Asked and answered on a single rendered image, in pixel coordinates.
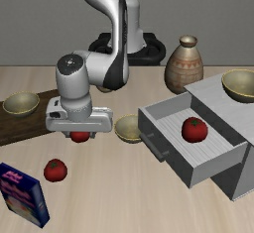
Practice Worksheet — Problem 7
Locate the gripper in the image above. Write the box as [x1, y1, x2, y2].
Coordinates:
[45, 95, 114, 140]

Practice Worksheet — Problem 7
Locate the red tomato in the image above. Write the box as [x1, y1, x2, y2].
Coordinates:
[69, 131, 91, 144]
[181, 116, 209, 144]
[43, 158, 68, 183]

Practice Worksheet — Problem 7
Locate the beige porcelain bowl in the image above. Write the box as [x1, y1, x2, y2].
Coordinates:
[2, 91, 41, 118]
[113, 114, 144, 145]
[220, 68, 254, 104]

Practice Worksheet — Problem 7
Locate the brown cutting board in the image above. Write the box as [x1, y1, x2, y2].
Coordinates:
[0, 88, 72, 148]

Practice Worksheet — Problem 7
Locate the blue carton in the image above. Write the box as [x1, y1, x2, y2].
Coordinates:
[0, 162, 51, 229]

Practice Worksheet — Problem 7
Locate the grey open drawer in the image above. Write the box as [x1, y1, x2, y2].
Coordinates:
[137, 90, 249, 189]

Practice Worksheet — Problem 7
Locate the brown patterned vase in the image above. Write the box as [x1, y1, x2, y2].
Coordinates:
[164, 34, 204, 95]

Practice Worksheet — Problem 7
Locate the grey cabinet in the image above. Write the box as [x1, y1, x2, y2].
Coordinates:
[184, 70, 254, 202]

